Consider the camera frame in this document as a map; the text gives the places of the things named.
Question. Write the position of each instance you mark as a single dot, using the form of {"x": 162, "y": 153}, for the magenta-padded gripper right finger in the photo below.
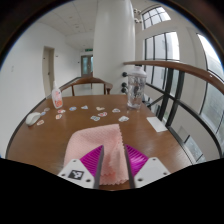
{"x": 140, "y": 163}

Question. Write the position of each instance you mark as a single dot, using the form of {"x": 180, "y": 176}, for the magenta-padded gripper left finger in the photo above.
{"x": 88, "y": 165}

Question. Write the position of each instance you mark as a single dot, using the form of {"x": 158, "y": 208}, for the pink textured towel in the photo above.
{"x": 93, "y": 140}

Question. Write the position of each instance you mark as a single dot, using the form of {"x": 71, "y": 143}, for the white paper card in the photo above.
{"x": 156, "y": 124}

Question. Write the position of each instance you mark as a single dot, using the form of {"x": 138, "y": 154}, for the white computer mouse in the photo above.
{"x": 32, "y": 118}

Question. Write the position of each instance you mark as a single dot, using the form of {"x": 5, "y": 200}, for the clear plastic drink bottle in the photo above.
{"x": 136, "y": 90}

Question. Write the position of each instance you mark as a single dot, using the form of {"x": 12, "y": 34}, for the white bottle with pink label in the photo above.
{"x": 57, "y": 98}

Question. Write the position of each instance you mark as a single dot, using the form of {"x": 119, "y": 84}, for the wooden armchair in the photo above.
{"x": 88, "y": 80}

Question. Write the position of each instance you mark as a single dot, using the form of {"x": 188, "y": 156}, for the tall black-framed window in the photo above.
{"x": 161, "y": 46}
{"x": 213, "y": 100}

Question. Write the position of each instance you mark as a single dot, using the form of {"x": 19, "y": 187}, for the glazed double door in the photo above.
{"x": 87, "y": 65}

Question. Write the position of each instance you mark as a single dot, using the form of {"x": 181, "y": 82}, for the beige single door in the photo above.
{"x": 47, "y": 71}

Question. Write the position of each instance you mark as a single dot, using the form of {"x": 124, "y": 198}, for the wooden handrail with black balusters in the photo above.
{"x": 173, "y": 66}

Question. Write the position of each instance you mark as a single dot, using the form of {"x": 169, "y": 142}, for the green exit sign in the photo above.
{"x": 88, "y": 49}

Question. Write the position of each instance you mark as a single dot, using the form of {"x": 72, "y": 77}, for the small grid-pane window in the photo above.
{"x": 155, "y": 16}

